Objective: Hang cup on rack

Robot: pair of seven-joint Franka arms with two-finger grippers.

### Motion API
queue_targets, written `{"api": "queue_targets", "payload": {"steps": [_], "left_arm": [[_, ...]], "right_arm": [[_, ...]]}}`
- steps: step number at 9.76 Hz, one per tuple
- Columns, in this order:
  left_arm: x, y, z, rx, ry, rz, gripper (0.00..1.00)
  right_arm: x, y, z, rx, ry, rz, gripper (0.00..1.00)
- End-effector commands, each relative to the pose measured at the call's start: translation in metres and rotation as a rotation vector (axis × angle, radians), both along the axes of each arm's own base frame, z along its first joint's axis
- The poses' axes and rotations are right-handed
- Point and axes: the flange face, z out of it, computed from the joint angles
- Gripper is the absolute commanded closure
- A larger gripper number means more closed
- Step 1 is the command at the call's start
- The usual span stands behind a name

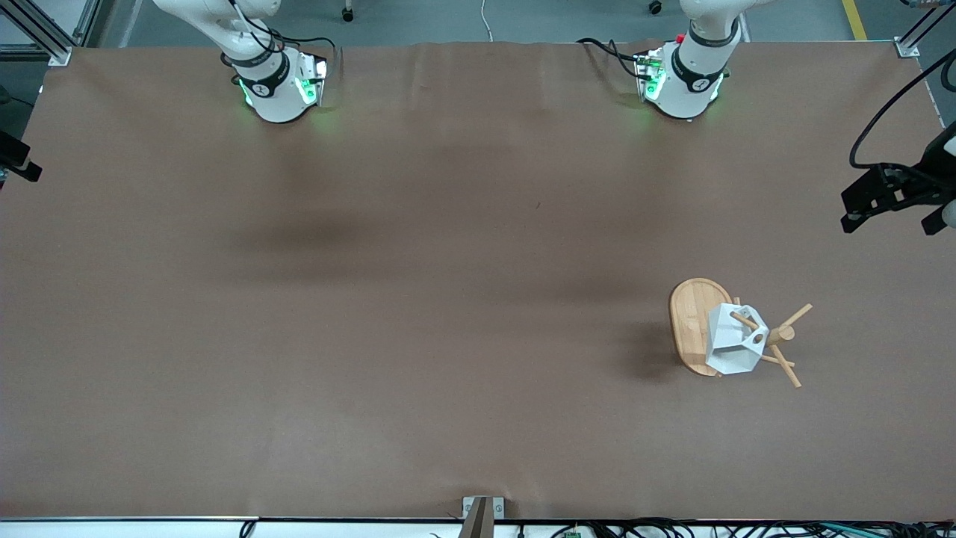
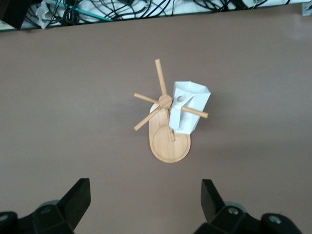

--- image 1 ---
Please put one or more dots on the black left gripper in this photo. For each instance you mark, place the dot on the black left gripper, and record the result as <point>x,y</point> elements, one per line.
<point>928,181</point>

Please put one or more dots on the white faceted cup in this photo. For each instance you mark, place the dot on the white faceted cup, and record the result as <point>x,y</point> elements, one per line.
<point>732,347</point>

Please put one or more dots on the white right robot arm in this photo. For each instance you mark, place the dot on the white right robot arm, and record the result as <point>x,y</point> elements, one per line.
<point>276,97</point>

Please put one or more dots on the white table edge rail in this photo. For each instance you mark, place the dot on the white table edge rail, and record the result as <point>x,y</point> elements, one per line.
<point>112,529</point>

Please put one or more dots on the white side rail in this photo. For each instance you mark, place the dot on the white side rail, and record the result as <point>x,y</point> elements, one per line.
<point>941,112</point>

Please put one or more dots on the aluminium frame profile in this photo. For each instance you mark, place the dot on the aluminium frame profile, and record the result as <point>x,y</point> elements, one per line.
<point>45,41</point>
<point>907,46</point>

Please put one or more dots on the brown table cover sheet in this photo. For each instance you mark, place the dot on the brown table cover sheet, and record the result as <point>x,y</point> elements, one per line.
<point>299,373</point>

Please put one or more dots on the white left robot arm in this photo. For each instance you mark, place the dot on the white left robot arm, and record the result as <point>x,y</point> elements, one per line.
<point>687,90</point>

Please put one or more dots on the metal bracket with post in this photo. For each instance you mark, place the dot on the metal bracket with post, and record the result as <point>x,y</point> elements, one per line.
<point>482,512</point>

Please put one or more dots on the wooden cup rack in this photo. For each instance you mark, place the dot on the wooden cup rack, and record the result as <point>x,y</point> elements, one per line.
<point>691,321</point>

